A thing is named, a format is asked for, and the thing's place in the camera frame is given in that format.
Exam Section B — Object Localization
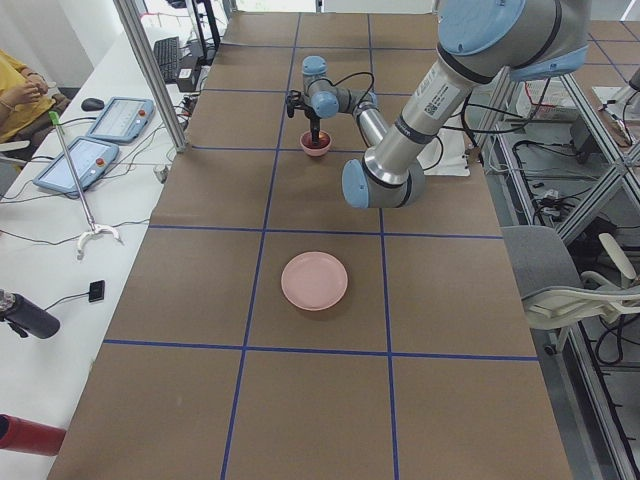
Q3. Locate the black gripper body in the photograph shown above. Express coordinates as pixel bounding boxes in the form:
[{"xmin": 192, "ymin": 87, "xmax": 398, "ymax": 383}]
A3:
[{"xmin": 285, "ymin": 89, "xmax": 320, "ymax": 131}]

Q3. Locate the red apple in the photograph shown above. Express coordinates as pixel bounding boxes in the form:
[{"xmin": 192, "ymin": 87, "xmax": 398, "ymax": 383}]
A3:
[{"xmin": 301, "ymin": 131, "xmax": 331, "ymax": 149}]

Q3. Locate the pink bowl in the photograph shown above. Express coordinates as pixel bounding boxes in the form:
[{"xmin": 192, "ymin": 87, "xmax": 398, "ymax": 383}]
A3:
[{"xmin": 299, "ymin": 130, "xmax": 332, "ymax": 157}]

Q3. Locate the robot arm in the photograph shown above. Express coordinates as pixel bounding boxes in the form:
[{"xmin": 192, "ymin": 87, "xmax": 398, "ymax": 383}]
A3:
[{"xmin": 285, "ymin": 0, "xmax": 591, "ymax": 208}]

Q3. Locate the pink plate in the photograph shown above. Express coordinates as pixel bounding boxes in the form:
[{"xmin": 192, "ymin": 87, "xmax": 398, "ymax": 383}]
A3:
[{"xmin": 281, "ymin": 251, "xmax": 349, "ymax": 311}]

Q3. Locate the black keyboard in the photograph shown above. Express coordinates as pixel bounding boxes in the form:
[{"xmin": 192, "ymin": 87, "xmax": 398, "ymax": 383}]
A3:
[{"xmin": 153, "ymin": 36, "xmax": 181, "ymax": 84}]

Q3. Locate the upper teach pendant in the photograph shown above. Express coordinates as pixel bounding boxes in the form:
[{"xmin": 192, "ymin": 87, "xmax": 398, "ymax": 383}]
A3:
[{"xmin": 87, "ymin": 97, "xmax": 155, "ymax": 144}]

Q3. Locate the teach pendant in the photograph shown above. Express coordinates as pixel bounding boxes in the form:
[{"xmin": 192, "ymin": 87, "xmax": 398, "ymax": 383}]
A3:
[
  {"xmin": 33, "ymin": 136, "xmax": 119, "ymax": 198},
  {"xmin": 87, "ymin": 97, "xmax": 155, "ymax": 144}
]

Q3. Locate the black computer mouse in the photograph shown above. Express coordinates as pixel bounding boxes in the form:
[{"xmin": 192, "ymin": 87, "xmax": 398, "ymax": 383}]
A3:
[{"xmin": 81, "ymin": 97, "xmax": 105, "ymax": 112}]

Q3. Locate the lower teach pendant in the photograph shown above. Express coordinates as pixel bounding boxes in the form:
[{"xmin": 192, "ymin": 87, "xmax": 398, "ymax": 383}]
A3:
[{"xmin": 33, "ymin": 136, "xmax": 119, "ymax": 198}]

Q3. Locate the reacher grabber tool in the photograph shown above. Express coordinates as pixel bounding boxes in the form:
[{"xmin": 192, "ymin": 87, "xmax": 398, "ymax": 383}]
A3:
[{"xmin": 49, "ymin": 112, "xmax": 123, "ymax": 260}]

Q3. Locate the person in yellow shirt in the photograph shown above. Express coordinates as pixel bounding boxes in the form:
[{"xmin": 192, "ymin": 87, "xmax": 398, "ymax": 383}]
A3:
[{"xmin": 1, "ymin": 51, "xmax": 70, "ymax": 150}]

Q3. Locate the small black device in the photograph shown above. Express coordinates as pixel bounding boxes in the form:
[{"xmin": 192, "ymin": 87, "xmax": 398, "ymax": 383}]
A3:
[{"xmin": 88, "ymin": 280, "xmax": 106, "ymax": 303}]

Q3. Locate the grey office chair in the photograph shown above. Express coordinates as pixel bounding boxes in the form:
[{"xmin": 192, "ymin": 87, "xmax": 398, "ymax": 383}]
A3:
[{"xmin": 502, "ymin": 225, "xmax": 639, "ymax": 355}]

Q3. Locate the black water bottle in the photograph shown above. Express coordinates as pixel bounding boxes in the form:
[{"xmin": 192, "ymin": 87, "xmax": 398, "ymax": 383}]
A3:
[{"xmin": 1, "ymin": 290, "xmax": 60, "ymax": 339}]

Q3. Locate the red water bottle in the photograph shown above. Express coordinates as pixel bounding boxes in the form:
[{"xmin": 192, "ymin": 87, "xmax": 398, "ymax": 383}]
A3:
[{"xmin": 1, "ymin": 414, "xmax": 66, "ymax": 456}]

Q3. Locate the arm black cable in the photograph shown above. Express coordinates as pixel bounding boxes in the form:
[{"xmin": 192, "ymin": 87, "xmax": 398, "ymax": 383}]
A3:
[{"xmin": 319, "ymin": 71, "xmax": 377, "ymax": 109}]

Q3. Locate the aluminium frame post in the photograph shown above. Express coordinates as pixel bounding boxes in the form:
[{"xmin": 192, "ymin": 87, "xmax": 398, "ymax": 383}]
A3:
[{"xmin": 113, "ymin": 0, "xmax": 187, "ymax": 153}]

